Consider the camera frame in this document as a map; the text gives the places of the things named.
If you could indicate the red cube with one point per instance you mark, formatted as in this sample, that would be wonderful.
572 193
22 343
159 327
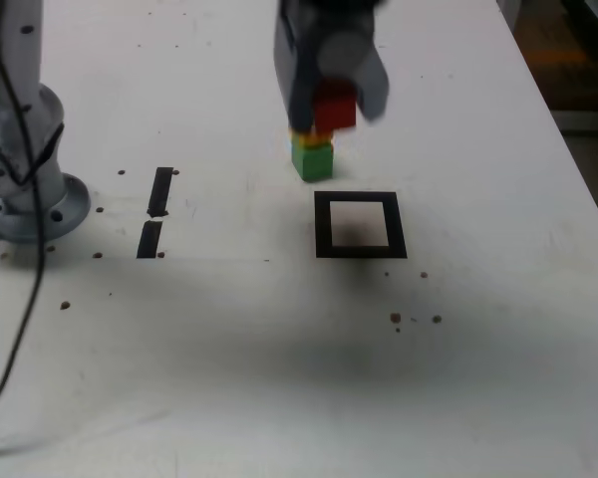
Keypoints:
335 112

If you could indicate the black tape square outline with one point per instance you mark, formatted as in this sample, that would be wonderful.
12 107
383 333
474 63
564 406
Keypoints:
321 224

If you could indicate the brown wooden furniture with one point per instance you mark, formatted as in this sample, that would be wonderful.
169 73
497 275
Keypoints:
578 50

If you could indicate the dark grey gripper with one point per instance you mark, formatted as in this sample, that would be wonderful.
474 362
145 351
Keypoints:
334 20

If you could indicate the green cube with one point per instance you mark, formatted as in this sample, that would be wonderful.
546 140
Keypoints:
313 162

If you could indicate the yellow cube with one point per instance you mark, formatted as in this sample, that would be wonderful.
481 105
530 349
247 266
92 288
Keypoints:
306 140

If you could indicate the black tape strip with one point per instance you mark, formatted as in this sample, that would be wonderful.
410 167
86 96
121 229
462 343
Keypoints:
159 191

